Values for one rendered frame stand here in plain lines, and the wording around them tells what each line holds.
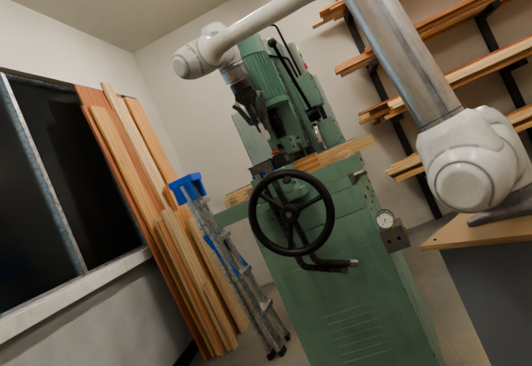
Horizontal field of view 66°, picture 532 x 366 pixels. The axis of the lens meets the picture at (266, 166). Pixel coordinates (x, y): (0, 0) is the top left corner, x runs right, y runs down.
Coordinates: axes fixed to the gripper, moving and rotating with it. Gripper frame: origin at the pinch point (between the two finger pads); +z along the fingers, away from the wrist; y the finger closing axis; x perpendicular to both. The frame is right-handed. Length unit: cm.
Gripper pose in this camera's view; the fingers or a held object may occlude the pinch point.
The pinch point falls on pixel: (264, 131)
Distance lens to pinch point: 151.2
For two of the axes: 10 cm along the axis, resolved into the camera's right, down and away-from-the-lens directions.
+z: 4.5, 8.6, 2.2
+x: -1.6, 3.2, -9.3
